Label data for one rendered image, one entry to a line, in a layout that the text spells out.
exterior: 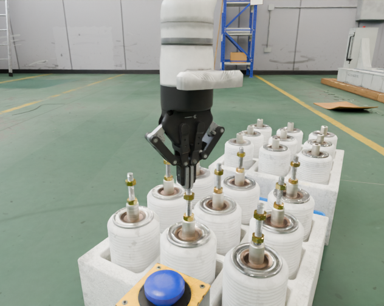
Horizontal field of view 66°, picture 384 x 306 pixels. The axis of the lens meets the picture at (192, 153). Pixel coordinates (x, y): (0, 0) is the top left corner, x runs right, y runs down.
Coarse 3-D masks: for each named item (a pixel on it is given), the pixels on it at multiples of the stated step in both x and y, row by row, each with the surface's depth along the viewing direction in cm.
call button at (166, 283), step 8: (160, 272) 31; (168, 272) 31; (176, 272) 31; (152, 280) 30; (160, 280) 30; (168, 280) 30; (176, 280) 30; (152, 288) 29; (160, 288) 29; (168, 288) 29; (176, 288) 29; (184, 288) 29; (152, 296) 28; (160, 296) 28; (168, 296) 28; (176, 296) 28; (160, 304) 28; (168, 304) 28
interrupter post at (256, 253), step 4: (252, 244) 43; (264, 244) 43; (252, 248) 43; (256, 248) 42; (260, 248) 42; (264, 248) 43; (252, 252) 43; (256, 252) 42; (260, 252) 42; (252, 256) 43; (256, 256) 43; (260, 256) 43; (252, 260) 43; (256, 260) 43; (260, 260) 43; (256, 264) 43; (260, 264) 43
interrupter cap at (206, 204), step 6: (204, 198) 61; (210, 198) 62; (228, 198) 61; (204, 204) 59; (210, 204) 60; (228, 204) 59; (234, 204) 59; (204, 210) 57; (210, 210) 57; (216, 210) 57; (222, 210) 57; (228, 210) 57; (234, 210) 57
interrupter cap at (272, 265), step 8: (240, 248) 46; (248, 248) 46; (272, 248) 46; (232, 256) 44; (240, 256) 44; (248, 256) 45; (264, 256) 45; (272, 256) 44; (280, 256) 44; (232, 264) 43; (240, 264) 43; (248, 264) 43; (264, 264) 43; (272, 264) 43; (280, 264) 43; (240, 272) 42; (248, 272) 41; (256, 272) 41; (264, 272) 41; (272, 272) 41
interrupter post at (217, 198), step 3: (213, 192) 58; (222, 192) 58; (213, 195) 58; (216, 195) 57; (219, 195) 57; (222, 195) 58; (213, 198) 58; (216, 198) 58; (219, 198) 57; (222, 198) 58; (213, 201) 58; (216, 201) 58; (219, 201) 58; (222, 201) 58; (213, 204) 58; (216, 204) 58; (219, 204) 58; (222, 204) 58; (216, 207) 58; (219, 207) 58
